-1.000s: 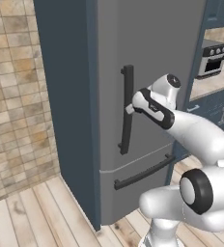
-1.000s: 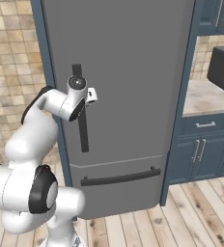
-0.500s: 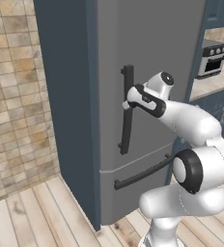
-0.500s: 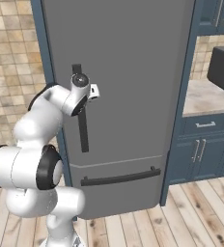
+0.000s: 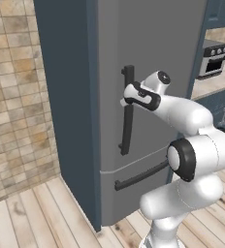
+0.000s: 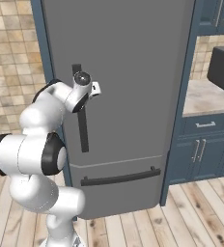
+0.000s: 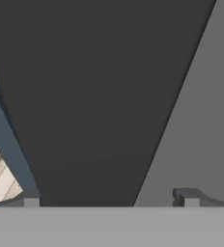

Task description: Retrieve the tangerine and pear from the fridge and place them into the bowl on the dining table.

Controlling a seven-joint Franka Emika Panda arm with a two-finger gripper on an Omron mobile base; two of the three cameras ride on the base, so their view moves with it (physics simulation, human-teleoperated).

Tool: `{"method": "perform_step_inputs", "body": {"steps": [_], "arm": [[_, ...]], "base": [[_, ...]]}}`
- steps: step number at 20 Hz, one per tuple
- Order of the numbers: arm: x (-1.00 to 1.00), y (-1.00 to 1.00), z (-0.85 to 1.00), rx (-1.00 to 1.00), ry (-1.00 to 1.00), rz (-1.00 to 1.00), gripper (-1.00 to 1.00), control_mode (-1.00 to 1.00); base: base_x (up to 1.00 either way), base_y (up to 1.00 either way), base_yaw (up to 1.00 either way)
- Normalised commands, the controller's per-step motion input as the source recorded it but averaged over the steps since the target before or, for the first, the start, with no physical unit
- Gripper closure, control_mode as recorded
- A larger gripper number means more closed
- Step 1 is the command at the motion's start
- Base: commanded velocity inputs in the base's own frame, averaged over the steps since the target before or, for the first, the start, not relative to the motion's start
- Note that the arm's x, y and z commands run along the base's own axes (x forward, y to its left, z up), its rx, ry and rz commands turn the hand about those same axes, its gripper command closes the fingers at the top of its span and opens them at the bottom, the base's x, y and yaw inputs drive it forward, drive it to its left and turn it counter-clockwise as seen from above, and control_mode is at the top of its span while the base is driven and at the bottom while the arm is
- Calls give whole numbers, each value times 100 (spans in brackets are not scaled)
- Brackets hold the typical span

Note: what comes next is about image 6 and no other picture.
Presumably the grey fridge freezer drawer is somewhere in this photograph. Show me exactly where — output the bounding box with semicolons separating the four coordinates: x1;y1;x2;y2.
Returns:
69;154;170;221

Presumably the black microwave oven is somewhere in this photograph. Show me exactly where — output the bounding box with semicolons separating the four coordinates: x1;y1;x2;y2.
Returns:
207;45;224;95

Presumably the blue cupboard drawer front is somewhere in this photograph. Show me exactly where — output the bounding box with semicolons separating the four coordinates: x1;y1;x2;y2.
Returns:
181;112;224;139

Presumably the blue fridge surround panel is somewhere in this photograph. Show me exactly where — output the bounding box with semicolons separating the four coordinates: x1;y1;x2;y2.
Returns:
30;0;205;223

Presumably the silver drawer handle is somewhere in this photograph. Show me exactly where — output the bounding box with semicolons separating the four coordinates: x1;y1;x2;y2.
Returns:
194;121;217;129

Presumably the blue base cupboard door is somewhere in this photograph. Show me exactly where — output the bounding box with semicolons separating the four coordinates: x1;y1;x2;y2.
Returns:
192;132;224;181
169;136;203;185

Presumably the black freezer drawer handle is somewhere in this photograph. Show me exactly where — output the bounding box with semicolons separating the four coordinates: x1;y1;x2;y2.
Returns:
80;165;162;187

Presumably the black vertical fridge door handle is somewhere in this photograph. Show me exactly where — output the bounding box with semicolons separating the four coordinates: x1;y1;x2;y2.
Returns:
70;63;90;153

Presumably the grey fridge door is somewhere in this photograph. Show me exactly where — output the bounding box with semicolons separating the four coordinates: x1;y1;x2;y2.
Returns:
41;0;196;169

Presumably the silver wall cupboard handle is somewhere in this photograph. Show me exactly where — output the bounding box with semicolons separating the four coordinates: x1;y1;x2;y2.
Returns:
214;0;224;28

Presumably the silver cupboard door handle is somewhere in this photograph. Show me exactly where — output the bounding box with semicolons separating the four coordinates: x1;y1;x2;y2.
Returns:
198;138;208;163
191;138;201;164

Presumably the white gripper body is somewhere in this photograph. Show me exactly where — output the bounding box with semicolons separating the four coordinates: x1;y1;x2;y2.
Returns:
90;81;102;98

